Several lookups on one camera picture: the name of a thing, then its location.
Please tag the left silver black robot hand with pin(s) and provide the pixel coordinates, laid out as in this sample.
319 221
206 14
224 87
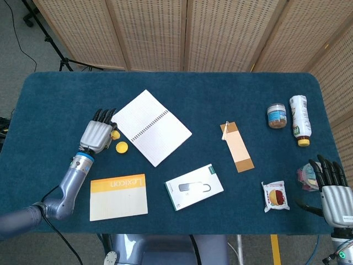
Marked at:
96 135

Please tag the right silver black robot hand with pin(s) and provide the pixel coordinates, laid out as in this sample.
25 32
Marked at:
337 204

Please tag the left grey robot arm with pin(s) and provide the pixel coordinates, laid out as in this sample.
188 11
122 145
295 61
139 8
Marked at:
71 182

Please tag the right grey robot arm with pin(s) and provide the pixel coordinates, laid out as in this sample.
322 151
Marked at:
343 248

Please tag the yellow round cap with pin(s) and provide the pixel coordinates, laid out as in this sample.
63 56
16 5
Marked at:
122 147

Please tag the pink wrapped item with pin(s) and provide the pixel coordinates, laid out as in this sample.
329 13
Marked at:
304 176

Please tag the open white spiral notebook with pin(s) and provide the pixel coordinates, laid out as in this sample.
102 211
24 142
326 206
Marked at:
154 129

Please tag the white snack packet red print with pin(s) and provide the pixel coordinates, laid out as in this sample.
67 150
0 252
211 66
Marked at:
275 197

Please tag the Lexicon yellow white notepad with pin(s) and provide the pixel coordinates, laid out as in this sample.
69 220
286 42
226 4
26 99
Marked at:
118 203

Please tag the black tripod stand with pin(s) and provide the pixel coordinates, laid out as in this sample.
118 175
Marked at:
62 59

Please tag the white sauce bottle yellow cap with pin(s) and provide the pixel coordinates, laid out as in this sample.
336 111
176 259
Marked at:
300 118

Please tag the black equipment beside table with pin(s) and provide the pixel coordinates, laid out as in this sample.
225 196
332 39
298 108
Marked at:
3 132

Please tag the dark blue tablecloth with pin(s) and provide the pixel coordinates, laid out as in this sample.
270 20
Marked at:
176 82

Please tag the glass jar with blue label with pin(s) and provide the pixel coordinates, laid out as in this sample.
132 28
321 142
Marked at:
276 117

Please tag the white table leg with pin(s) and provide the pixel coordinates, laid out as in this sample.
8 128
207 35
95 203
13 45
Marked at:
239 249

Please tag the white USB hub box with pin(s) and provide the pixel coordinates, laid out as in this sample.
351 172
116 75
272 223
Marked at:
193 189

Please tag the brown cardboard bookmark with tassel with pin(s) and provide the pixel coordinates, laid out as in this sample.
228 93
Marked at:
238 149

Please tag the woven wicker folding screen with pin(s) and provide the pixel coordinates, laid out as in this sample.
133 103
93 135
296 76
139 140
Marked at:
154 33

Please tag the grey robot torso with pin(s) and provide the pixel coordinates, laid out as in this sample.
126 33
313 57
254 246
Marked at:
165 249

